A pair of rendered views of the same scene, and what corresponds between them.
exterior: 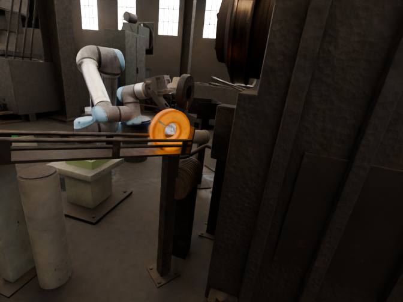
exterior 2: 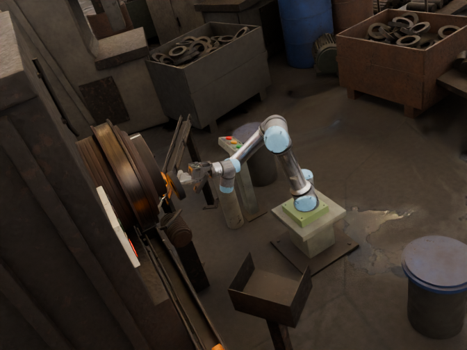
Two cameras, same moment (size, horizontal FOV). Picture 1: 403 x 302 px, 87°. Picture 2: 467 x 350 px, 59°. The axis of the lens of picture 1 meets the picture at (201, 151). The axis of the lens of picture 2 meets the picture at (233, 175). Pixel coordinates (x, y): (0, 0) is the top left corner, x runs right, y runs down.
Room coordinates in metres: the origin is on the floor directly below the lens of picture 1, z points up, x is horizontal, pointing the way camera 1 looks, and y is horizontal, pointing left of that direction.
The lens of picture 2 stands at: (2.58, -0.61, 1.99)
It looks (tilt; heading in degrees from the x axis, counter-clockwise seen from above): 35 degrees down; 146
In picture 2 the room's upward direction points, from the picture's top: 16 degrees counter-clockwise
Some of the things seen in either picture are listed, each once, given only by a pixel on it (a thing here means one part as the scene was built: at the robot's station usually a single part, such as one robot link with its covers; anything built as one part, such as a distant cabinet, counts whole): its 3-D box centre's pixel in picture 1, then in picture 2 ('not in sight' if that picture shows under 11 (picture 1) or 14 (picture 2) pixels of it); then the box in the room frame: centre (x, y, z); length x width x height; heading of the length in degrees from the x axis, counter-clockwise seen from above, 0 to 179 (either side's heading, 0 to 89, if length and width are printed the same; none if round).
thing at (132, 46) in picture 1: (127, 73); not in sight; (4.65, 1.73, 0.75); 0.70 x 0.48 x 1.50; 165
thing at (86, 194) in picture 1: (89, 183); (310, 230); (1.24, 0.73, 0.13); 0.40 x 0.40 x 0.26; 77
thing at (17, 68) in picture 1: (36, 85); not in sight; (3.48, 2.77, 0.43); 1.23 x 0.93 x 0.87; 163
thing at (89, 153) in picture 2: (265, 33); (107, 183); (1.11, -0.23, 1.11); 0.47 x 0.10 x 0.47; 165
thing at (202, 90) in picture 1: (217, 105); not in sight; (3.97, -0.21, 0.39); 1.03 x 0.83 x 0.79; 79
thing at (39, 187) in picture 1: (48, 229); (227, 196); (0.66, 0.57, 0.26); 0.12 x 0.12 x 0.52
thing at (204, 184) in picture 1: (200, 144); (282, 329); (1.69, 0.01, 0.36); 0.26 x 0.20 x 0.72; 20
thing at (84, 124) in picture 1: (86, 128); (303, 182); (1.25, 0.72, 0.52); 0.13 x 0.12 x 0.14; 133
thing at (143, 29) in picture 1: (137, 53); not in sight; (8.79, 2.89, 1.36); 1.37 x 1.16 x 2.71; 65
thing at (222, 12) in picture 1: (226, 31); (148, 164); (1.16, -0.05, 1.11); 0.28 x 0.06 x 0.28; 165
